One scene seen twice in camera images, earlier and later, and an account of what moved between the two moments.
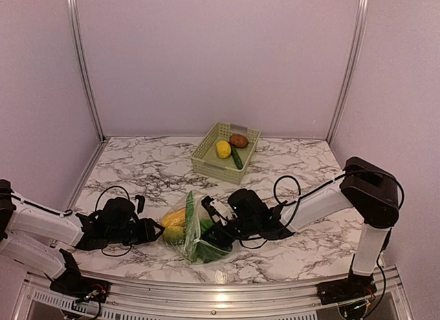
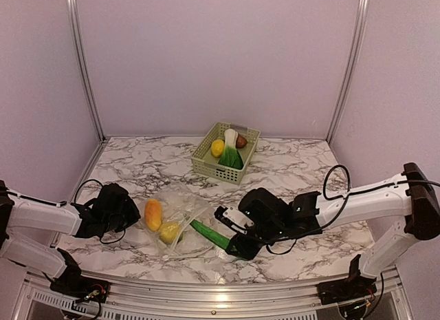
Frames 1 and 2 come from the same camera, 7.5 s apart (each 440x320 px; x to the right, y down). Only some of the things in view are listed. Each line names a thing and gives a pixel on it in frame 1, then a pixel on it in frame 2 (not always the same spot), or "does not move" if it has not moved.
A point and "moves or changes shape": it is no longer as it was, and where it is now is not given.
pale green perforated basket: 205,160 does not move
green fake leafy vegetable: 204,252 → 232,157
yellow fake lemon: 223,148 moves or changes shape
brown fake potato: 239,141 does not move
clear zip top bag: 186,226 moves or changes shape
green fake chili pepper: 190,209 moves or changes shape
